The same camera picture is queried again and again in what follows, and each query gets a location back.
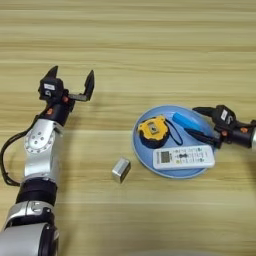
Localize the blue rectangular block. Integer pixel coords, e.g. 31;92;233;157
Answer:
171;111;203;132

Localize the white remote control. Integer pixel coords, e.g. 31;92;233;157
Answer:
152;144;216;172

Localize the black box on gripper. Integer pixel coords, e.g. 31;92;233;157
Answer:
214;104;237;127
37;76;65;101

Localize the small silver metal box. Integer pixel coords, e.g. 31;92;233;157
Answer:
111;156;132;185

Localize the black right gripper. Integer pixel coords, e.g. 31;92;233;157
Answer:
183;106;256;150

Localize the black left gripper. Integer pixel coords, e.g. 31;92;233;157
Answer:
42;65;96;127

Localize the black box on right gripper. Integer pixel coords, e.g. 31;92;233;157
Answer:
214;104;237;127

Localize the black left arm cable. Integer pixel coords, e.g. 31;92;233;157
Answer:
0;114;40;188

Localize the yellow black tape measure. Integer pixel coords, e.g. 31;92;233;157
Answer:
137;114;184;150

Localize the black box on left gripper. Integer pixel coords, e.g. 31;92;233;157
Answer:
37;76;65;101

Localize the light blue round plate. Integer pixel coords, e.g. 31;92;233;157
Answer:
131;104;217;180

